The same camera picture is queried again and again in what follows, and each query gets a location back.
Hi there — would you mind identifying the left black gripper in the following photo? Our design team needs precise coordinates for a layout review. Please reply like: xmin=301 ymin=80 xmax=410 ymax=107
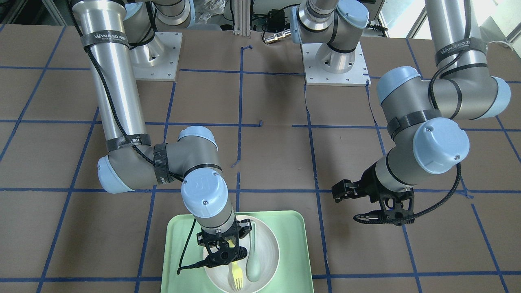
xmin=331 ymin=161 xmax=414 ymax=204

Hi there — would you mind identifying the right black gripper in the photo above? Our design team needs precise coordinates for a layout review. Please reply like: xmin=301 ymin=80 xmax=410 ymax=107
xmin=197 ymin=218 xmax=252 ymax=247

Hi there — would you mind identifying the yellow plastic fork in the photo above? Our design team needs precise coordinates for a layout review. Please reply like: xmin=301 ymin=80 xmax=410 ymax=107
xmin=231 ymin=261 xmax=243 ymax=291

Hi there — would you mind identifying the white round plate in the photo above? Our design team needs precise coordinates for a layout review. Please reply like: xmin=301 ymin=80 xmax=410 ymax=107
xmin=204 ymin=214 xmax=280 ymax=293

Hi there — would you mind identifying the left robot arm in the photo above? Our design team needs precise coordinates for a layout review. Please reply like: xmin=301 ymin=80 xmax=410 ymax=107
xmin=332 ymin=0 xmax=511 ymax=202

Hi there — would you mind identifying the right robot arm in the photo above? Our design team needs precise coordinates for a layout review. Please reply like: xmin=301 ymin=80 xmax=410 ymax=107
xmin=69 ymin=0 xmax=252 ymax=245

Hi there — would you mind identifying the pale green plastic spoon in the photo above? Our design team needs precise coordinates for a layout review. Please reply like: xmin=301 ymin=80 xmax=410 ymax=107
xmin=246 ymin=220 xmax=261 ymax=282

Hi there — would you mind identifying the mint green tray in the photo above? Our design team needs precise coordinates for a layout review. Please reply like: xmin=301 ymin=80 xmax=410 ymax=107
xmin=161 ymin=211 xmax=314 ymax=293

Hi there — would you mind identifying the metal connector plug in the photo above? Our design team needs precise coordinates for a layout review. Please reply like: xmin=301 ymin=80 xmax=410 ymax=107
xmin=262 ymin=28 xmax=291 ymax=44

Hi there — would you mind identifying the black power adapter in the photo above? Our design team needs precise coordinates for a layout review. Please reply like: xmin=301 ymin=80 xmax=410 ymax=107
xmin=265 ymin=9 xmax=285 ymax=32

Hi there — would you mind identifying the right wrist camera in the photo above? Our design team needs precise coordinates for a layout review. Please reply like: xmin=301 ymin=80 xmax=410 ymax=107
xmin=203 ymin=237 xmax=248 ymax=268

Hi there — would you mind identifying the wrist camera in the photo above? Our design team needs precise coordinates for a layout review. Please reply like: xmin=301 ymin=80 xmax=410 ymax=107
xmin=203 ymin=237 xmax=248 ymax=268
xmin=353 ymin=190 xmax=415 ymax=226

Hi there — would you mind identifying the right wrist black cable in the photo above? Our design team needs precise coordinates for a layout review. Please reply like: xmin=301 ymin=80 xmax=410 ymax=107
xmin=65 ymin=0 xmax=204 ymax=276

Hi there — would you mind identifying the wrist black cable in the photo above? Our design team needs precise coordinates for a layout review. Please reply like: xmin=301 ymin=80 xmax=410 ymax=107
xmin=65 ymin=0 xmax=204 ymax=276
xmin=407 ymin=0 xmax=473 ymax=220

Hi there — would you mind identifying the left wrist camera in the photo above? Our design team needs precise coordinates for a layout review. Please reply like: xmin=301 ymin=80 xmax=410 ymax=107
xmin=353 ymin=190 xmax=415 ymax=226

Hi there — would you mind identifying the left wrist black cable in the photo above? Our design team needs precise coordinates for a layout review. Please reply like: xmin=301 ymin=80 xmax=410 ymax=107
xmin=407 ymin=0 xmax=473 ymax=220

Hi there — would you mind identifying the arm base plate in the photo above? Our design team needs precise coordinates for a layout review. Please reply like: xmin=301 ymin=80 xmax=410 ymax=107
xmin=301 ymin=43 xmax=371 ymax=87
xmin=130 ymin=32 xmax=183 ymax=81

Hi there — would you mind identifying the aluminium frame post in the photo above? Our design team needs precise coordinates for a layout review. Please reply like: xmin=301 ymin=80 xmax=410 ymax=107
xmin=230 ymin=0 xmax=252 ymax=38

